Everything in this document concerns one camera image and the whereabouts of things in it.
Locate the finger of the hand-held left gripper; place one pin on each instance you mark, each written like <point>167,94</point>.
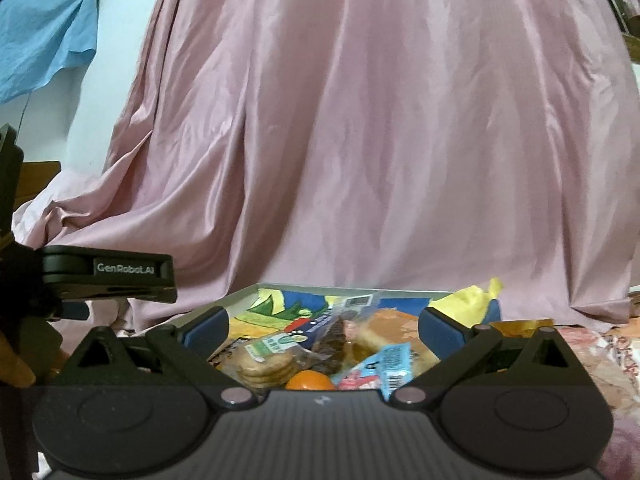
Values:
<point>76,310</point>

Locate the person's left hand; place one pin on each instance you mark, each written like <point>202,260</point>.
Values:
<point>15,362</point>

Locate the blue cloth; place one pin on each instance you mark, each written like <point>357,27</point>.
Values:
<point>40,35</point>

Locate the long blue white packet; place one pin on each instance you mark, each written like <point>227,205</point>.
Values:
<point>312,330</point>

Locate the pink hanging cloth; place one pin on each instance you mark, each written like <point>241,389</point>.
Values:
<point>627,0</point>

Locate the seaweed roll clear packet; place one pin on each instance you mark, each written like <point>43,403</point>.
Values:
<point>332,347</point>

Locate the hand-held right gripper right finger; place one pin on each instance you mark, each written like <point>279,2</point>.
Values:
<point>441,334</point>

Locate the brown box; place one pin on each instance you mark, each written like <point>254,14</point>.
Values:
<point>42,175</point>

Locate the grey tray box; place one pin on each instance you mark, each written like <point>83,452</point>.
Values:
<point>240,296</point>

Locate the tangerine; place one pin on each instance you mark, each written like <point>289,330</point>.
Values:
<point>310,382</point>

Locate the gold snack packet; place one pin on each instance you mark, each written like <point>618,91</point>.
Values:
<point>520,329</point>

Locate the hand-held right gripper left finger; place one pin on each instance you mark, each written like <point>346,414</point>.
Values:
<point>207,334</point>

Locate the floral bedsheet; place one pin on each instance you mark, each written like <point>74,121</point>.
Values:
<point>610,370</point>

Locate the clear packet yellow cake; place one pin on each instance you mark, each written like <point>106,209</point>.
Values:
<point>395,327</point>

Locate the round biscuit packet green label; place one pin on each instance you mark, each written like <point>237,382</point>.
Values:
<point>265,362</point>

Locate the light blue snack packet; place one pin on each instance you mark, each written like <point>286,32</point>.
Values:
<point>380,367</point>

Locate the yellow crumpled paper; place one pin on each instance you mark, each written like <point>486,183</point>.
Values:
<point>470,302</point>

